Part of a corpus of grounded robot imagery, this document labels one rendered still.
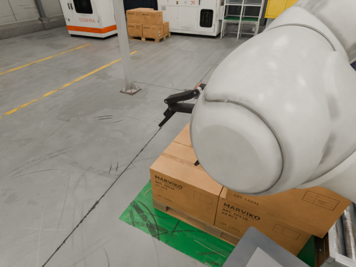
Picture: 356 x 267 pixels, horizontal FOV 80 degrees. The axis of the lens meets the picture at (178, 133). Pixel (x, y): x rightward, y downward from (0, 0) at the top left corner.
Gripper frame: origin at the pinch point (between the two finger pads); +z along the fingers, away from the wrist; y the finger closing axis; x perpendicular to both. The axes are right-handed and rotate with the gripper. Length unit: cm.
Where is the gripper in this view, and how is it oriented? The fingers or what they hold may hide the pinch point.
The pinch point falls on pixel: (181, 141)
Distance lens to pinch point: 54.4
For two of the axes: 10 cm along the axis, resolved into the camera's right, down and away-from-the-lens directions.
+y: -6.8, -7.4, -0.3
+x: -5.6, 5.4, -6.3
